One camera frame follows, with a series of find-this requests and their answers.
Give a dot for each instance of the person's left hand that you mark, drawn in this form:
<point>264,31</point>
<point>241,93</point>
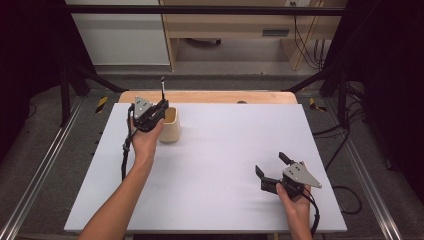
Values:
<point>145,143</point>

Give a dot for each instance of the white cabinet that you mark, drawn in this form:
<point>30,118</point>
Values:
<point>123,40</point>

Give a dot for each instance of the white power strip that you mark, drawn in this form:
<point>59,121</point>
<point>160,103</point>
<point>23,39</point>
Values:
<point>298,2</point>

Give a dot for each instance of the yellow-black floor tape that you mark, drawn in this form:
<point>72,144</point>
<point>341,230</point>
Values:
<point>102,104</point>
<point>315,105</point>

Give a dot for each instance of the black metal stand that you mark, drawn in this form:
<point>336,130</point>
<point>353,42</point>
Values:
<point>333,80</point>
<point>80,80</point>

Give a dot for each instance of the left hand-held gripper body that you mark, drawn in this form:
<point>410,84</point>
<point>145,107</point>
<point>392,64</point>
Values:
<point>143,115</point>

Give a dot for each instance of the person's right hand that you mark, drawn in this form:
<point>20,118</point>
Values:
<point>295,205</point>

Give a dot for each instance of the black horizontal frame bar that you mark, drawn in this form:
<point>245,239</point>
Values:
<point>200,10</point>

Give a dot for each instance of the metal floor rail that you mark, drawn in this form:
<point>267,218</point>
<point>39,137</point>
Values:
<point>36,180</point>
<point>370,186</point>

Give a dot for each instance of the beige square cup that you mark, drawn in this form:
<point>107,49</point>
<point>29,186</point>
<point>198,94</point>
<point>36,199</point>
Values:
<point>170,131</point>

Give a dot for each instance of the light wooden desk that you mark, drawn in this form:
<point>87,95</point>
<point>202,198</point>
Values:
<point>233,25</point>

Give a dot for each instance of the black curtain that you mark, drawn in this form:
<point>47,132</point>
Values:
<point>383,66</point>
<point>33,50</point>

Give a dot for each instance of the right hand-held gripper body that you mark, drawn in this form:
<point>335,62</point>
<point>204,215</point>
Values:
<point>293,180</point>

